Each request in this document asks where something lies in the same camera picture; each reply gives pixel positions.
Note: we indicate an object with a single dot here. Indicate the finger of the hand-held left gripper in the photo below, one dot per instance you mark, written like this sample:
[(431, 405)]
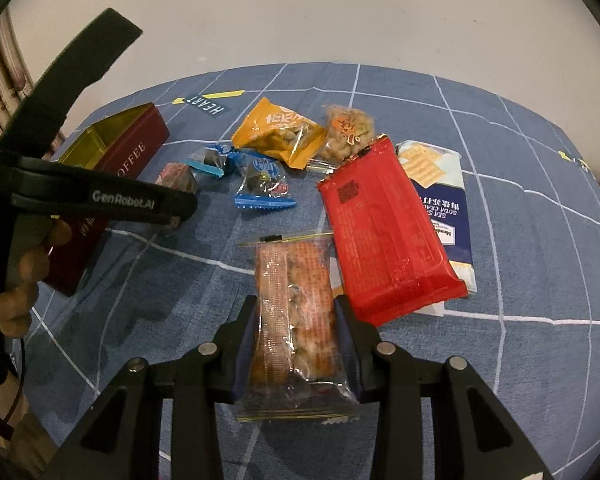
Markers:
[(70, 75)]

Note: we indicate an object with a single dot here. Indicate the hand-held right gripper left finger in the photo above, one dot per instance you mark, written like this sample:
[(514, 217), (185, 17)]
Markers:
[(244, 355)]

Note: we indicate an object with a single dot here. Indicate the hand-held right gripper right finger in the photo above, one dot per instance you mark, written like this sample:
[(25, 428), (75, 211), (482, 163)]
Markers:
[(352, 345)]

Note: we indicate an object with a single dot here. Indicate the dark red tin box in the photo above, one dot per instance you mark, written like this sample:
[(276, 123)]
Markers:
[(130, 145)]

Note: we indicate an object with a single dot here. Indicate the clear nut cracker packet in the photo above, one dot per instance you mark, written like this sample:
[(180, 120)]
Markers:
[(295, 320)]

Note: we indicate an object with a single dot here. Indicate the small pink cube candy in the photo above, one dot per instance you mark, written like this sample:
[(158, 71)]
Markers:
[(175, 175)]

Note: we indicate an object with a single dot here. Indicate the blue candy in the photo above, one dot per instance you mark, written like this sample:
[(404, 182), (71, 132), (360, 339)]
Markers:
[(262, 177), (212, 157)]

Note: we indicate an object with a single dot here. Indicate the red snack packet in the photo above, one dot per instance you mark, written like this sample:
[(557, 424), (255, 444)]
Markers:
[(385, 230)]

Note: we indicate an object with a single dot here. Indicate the blue white cracker packet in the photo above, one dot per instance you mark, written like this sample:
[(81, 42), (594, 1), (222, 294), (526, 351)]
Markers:
[(442, 185)]

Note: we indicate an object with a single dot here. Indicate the person's left hand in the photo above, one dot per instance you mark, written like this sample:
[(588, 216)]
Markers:
[(32, 265)]

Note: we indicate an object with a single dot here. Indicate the orange nut packet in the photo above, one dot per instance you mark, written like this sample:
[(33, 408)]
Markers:
[(275, 130)]

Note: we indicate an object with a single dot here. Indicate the blue checked bedsheet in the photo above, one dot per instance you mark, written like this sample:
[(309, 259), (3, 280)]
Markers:
[(530, 260)]

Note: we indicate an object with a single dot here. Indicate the clear mixed nut packet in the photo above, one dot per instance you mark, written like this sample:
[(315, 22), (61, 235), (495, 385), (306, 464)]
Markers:
[(342, 132)]

